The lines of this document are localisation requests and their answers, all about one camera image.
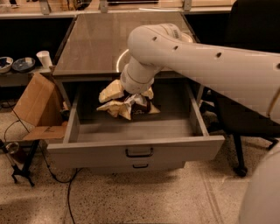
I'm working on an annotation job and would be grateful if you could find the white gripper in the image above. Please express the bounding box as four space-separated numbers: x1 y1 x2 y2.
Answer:
99 57 161 102

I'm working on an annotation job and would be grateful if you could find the brown chip bag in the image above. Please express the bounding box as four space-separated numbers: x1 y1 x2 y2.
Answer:
96 94 160 120

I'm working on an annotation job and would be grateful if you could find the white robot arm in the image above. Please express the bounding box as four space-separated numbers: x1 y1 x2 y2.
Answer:
99 24 280 224

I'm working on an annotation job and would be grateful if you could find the grey drawer cabinet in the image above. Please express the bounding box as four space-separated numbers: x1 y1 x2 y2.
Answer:
52 11 213 175

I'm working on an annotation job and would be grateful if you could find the open grey top drawer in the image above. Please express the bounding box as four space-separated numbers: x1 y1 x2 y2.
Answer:
47 79 224 172

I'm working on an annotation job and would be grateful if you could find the beige paper bowl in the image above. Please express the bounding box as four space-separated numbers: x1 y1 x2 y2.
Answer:
181 33 193 43

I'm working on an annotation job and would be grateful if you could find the brown cardboard box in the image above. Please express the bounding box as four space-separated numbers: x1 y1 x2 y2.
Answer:
14 73 67 140

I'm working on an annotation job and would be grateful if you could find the white paper cup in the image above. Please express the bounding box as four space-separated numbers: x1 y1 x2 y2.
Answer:
36 51 53 68

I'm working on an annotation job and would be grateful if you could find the blue patterned bowl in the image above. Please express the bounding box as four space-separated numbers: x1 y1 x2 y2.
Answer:
12 57 36 73

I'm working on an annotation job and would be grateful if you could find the low grey side shelf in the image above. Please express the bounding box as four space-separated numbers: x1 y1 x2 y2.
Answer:
0 66 51 88

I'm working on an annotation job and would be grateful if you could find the white blue bowl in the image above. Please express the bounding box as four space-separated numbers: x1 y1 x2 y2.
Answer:
0 57 13 74

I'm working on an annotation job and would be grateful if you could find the black tripod stand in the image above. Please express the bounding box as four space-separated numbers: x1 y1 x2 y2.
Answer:
0 140 39 186

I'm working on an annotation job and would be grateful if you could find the black office chair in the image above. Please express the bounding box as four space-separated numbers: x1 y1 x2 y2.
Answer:
200 0 280 177

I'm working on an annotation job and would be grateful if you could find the long back desk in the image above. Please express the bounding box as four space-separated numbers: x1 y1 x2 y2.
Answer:
0 0 236 19

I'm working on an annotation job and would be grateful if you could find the black top drawer handle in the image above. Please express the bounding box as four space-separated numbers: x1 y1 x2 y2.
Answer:
125 148 154 158

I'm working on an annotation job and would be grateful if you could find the black drawer handle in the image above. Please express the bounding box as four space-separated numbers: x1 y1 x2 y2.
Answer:
132 164 149 169
125 148 154 158

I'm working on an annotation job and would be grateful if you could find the black lower drawer handle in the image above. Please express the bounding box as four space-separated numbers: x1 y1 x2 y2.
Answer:
132 164 149 169

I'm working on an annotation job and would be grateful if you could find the black floor cable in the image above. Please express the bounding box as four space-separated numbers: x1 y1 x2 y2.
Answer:
2 100 80 224

